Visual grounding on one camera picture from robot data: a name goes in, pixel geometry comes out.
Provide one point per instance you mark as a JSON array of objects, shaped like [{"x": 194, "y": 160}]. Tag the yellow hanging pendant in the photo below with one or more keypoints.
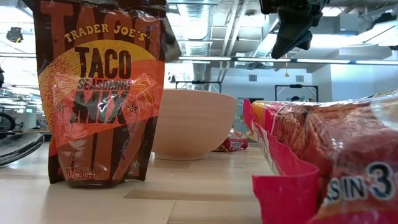
[{"x": 286, "y": 74}]

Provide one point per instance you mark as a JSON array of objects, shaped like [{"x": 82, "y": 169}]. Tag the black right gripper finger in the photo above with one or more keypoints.
[
  {"x": 306, "y": 42},
  {"x": 292, "y": 31}
]

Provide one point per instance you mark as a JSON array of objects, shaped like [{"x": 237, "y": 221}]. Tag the red ramen packet 3 print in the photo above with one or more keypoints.
[{"x": 342, "y": 140}]

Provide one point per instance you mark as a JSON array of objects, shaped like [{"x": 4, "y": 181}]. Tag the row of ceiling light strips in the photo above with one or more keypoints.
[{"x": 202, "y": 58}]

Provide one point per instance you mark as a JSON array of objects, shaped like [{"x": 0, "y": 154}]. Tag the black station frame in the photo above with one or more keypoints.
[
  {"x": 296, "y": 86},
  {"x": 199, "y": 82}
]

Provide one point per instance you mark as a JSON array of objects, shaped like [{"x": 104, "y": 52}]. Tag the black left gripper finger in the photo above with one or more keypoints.
[{"x": 172, "y": 46}]

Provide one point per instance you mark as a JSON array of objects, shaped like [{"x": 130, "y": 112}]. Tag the silver ventilation duct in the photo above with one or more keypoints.
[{"x": 196, "y": 34}]

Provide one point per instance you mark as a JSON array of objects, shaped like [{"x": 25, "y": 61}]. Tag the metal spoon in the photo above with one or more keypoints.
[{"x": 18, "y": 147}]

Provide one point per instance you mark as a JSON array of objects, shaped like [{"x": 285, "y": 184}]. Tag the peach ceramic bowl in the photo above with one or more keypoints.
[{"x": 192, "y": 124}]

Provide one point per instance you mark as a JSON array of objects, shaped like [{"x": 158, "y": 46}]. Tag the person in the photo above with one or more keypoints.
[{"x": 295, "y": 98}]

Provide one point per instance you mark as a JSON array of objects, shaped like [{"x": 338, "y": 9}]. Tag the orange taco seasoning mix packet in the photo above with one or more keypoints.
[{"x": 99, "y": 93}]

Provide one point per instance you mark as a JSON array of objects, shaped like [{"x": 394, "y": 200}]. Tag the wall vent grille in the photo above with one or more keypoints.
[
  {"x": 299, "y": 78},
  {"x": 252, "y": 78}
]

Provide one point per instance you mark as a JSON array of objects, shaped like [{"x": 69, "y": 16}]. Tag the black hanging device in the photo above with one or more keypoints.
[{"x": 15, "y": 35}]

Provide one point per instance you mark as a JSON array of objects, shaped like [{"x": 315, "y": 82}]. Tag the red beef ramen packet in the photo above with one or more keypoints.
[{"x": 233, "y": 143}]

